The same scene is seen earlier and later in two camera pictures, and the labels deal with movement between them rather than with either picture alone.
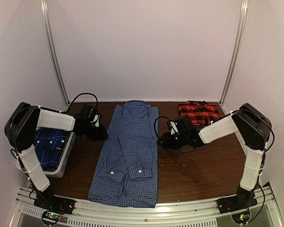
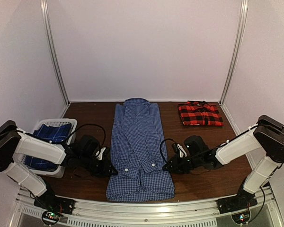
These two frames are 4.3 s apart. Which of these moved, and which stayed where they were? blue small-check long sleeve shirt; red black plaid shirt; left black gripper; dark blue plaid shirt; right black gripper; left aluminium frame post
Moved: left black gripper; blue small-check long sleeve shirt; right black gripper
Stayed: left aluminium frame post; dark blue plaid shirt; red black plaid shirt
